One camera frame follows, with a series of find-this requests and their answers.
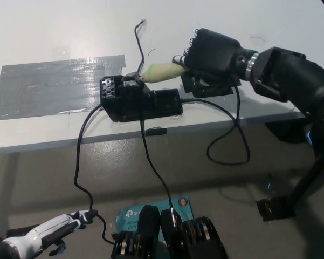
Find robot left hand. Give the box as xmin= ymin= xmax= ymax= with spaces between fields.
xmin=2 ymin=209 xmax=99 ymax=257

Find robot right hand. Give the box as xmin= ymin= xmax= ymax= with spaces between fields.
xmin=171 ymin=27 xmax=246 ymax=81

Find soldering iron green taped handle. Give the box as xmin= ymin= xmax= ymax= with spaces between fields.
xmin=139 ymin=62 xmax=191 ymax=84

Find black soldering iron cable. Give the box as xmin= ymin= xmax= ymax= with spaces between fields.
xmin=178 ymin=85 xmax=252 ymax=166

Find black soldering iron base station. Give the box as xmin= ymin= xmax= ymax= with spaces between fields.
xmin=99 ymin=72 xmax=184 ymax=124

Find robot torso black blocks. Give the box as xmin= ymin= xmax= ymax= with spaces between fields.
xmin=110 ymin=205 xmax=229 ymax=259

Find teal tp-link box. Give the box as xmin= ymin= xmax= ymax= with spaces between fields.
xmin=115 ymin=195 xmax=196 ymax=259

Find small black tape strip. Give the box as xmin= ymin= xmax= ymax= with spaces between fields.
xmin=146 ymin=127 xmax=168 ymax=137

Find black stand leg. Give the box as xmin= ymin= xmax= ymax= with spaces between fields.
xmin=289 ymin=126 xmax=324 ymax=210

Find thin black frayed wire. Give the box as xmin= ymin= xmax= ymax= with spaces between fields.
xmin=133 ymin=18 xmax=148 ymax=74

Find long black power cable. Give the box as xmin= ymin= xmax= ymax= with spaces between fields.
xmin=73 ymin=104 xmax=117 ymax=246

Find black bracket under table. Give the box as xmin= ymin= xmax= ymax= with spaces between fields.
xmin=265 ymin=121 xmax=313 ymax=144

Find thin black cable with connector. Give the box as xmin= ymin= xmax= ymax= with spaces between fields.
xmin=140 ymin=118 xmax=178 ymax=228

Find grey duct tape patch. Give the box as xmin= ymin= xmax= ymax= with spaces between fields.
xmin=0 ymin=54 xmax=127 ymax=121

